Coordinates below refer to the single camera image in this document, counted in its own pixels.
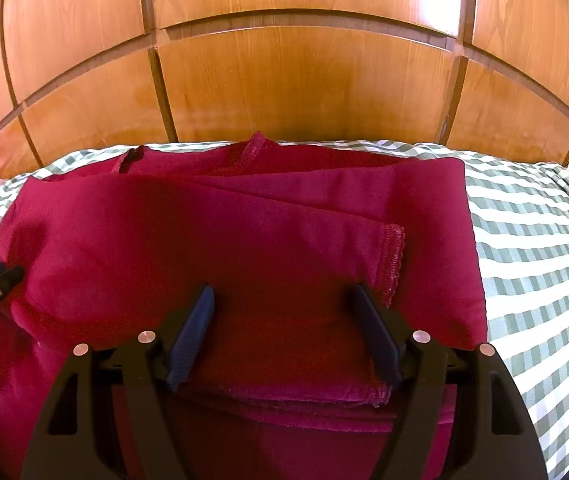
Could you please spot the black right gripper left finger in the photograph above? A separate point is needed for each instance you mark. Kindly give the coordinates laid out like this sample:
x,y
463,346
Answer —
x,y
103,418

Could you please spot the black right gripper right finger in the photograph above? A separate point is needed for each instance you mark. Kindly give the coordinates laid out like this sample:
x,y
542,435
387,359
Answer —
x,y
461,403

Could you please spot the dark red garment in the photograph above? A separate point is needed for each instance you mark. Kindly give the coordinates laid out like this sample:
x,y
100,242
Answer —
x,y
283,387

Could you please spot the green white checkered bedsheet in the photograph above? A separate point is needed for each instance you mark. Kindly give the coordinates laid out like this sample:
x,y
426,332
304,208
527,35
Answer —
x,y
520,217

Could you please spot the wooden wardrobe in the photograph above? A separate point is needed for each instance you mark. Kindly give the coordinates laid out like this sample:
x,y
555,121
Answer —
x,y
490,76

